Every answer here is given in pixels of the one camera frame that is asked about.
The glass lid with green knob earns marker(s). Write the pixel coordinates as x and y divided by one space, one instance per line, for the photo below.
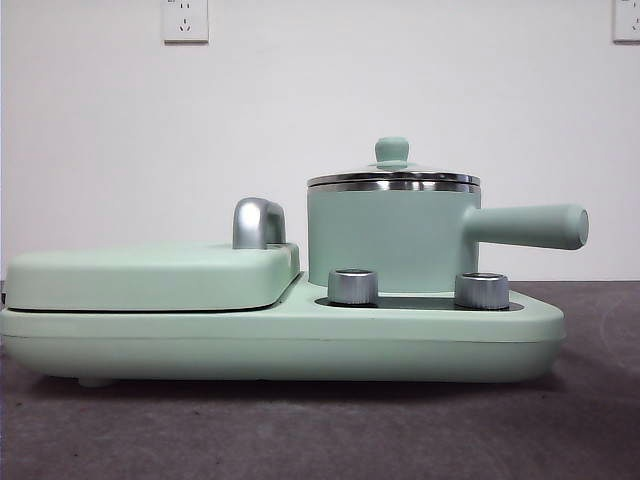
391 150

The silver control knob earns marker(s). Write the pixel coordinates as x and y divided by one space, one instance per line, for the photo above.
352 286
481 290

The mint green hinged griddle cover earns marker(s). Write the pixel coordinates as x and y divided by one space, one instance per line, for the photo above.
150 275

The white wall socket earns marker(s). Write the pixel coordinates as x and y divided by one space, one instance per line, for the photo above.
627 22
185 22

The mint green breakfast machine base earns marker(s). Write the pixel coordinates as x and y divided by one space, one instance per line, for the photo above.
150 345

